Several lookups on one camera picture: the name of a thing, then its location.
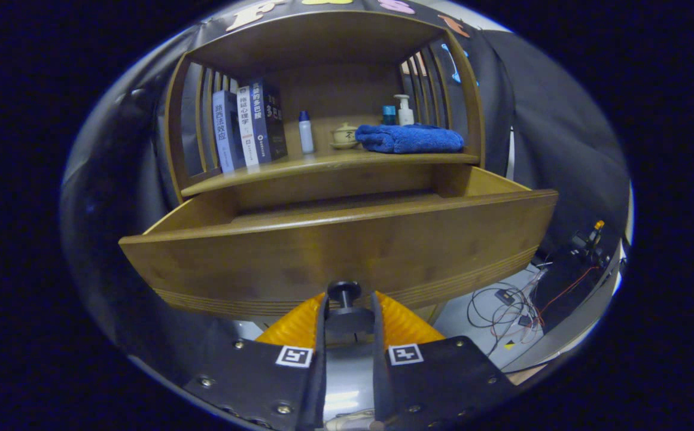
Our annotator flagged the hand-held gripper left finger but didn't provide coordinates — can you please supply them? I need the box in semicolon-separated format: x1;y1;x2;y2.
182;292;328;431

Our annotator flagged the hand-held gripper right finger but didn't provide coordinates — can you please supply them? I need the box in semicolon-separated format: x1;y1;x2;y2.
371;290;518;431

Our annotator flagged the wooden drawer with black knob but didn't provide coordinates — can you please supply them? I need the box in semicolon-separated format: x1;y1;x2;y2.
118;165;559;336

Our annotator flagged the wooden countertop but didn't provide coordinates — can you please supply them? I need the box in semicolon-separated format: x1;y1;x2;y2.
181;117;480;197

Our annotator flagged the wooden cabinet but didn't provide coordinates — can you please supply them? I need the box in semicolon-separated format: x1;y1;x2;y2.
165;11;486;207

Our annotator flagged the folded blue towel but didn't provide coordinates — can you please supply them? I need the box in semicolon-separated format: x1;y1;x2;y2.
355;123;465;154

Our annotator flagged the white bottle with blue cap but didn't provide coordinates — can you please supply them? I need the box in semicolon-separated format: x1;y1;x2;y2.
298;111;315;154

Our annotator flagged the cream lidded tea cup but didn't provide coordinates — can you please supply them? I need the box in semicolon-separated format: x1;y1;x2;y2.
329;123;360;150

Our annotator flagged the black device with orange tip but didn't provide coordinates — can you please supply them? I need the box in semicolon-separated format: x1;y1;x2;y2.
571;220;611;264

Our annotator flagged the dark blue book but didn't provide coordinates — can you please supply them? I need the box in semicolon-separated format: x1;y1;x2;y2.
249;80;288;164

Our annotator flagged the white book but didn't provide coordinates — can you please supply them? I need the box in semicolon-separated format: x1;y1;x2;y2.
236;86;261;168

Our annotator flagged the pale grey book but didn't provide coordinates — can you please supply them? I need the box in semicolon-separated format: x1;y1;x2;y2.
212;90;246;174

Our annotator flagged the white pump bottle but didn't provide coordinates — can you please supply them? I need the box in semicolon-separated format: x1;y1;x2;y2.
394;94;415;126

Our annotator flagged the black cable bundle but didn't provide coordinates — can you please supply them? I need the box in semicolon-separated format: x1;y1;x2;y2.
467;287;539;357

